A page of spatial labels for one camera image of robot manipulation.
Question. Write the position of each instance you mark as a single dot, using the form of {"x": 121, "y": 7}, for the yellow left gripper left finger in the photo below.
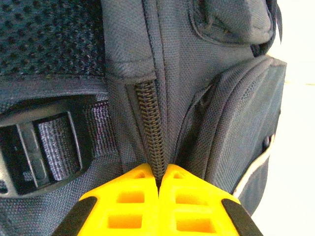
{"x": 128, "y": 211}

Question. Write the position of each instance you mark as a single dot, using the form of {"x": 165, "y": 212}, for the navy blue backpack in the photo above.
{"x": 184, "y": 86}

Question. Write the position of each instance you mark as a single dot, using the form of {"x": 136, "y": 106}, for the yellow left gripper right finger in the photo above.
{"x": 194, "y": 211}

